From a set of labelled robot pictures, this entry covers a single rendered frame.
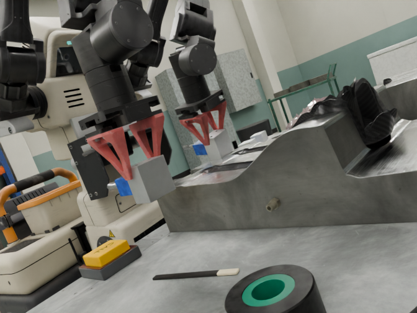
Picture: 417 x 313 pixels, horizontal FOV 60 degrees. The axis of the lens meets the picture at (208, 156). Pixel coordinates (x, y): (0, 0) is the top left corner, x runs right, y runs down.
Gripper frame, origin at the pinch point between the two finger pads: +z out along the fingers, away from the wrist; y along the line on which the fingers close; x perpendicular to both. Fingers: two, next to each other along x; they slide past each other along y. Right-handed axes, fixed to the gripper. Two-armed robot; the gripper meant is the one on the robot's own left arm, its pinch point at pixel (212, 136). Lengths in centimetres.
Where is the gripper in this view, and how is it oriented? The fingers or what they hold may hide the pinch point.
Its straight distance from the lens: 80.4
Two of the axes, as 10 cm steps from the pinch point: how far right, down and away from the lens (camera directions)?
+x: -7.4, 0.5, 6.7
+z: 3.4, 8.9, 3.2
